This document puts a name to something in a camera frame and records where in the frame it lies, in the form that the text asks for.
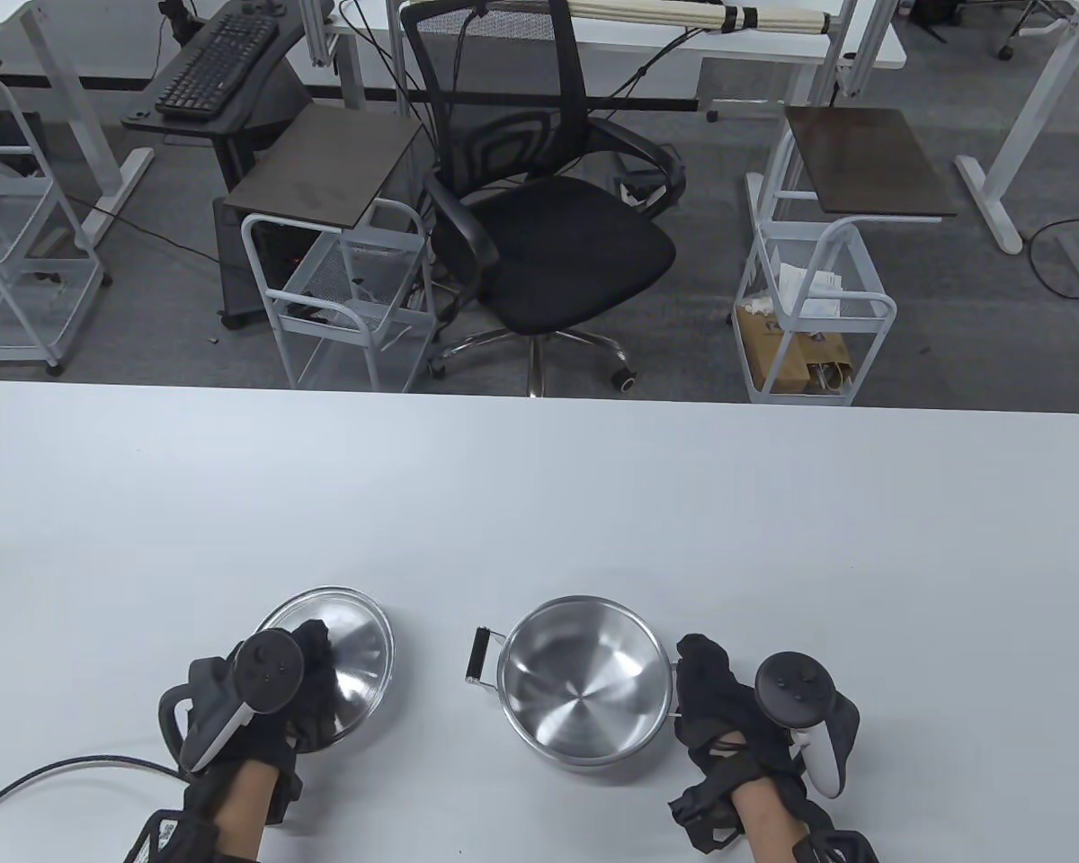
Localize white papers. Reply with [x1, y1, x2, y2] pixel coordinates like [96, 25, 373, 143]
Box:
[776, 262, 852, 318]

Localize white wire cart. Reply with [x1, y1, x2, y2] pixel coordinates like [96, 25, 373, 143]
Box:
[0, 61, 114, 379]

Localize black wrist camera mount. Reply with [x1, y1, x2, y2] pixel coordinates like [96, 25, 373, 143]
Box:
[789, 831, 883, 863]
[123, 806, 227, 863]

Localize white desk with T-legs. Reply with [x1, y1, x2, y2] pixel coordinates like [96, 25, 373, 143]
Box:
[953, 0, 1079, 255]
[0, 0, 156, 222]

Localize steel pot lid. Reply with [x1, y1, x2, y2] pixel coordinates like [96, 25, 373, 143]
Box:
[254, 587, 396, 752]

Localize black and white wrist controller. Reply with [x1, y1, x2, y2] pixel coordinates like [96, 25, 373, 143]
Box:
[158, 629, 308, 776]
[754, 652, 862, 800]

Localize white desk with aluminium frame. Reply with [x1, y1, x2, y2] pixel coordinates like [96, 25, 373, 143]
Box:
[301, 0, 909, 120]

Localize black mesh office chair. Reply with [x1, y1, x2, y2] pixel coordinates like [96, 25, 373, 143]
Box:
[399, 0, 690, 398]

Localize steel pot with black handles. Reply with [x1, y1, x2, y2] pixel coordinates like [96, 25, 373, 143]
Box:
[465, 593, 684, 774]

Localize black keyboard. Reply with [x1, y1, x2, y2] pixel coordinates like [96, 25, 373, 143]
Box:
[154, 11, 281, 123]

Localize person's left hand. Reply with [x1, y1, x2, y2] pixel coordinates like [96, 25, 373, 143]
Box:
[189, 620, 336, 824]

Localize black keyboard stand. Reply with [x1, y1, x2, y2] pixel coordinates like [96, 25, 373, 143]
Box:
[120, 0, 312, 191]

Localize person's left forearm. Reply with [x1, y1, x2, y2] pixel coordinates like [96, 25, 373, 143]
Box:
[207, 760, 281, 863]

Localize person's right hand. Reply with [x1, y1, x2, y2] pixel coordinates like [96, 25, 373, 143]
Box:
[671, 634, 812, 853]

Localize white cart with dark top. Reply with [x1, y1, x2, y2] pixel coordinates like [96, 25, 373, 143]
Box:
[224, 106, 442, 395]
[735, 106, 962, 406]

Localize black chair base with castors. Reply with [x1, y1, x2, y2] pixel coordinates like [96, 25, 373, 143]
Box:
[996, 0, 1079, 62]

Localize person's right forearm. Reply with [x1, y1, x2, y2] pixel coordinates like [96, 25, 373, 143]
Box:
[736, 784, 817, 863]

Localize black floor cable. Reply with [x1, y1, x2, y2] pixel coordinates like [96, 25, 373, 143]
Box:
[1029, 220, 1079, 300]

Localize black computer tower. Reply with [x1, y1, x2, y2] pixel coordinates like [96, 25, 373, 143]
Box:
[213, 193, 343, 330]

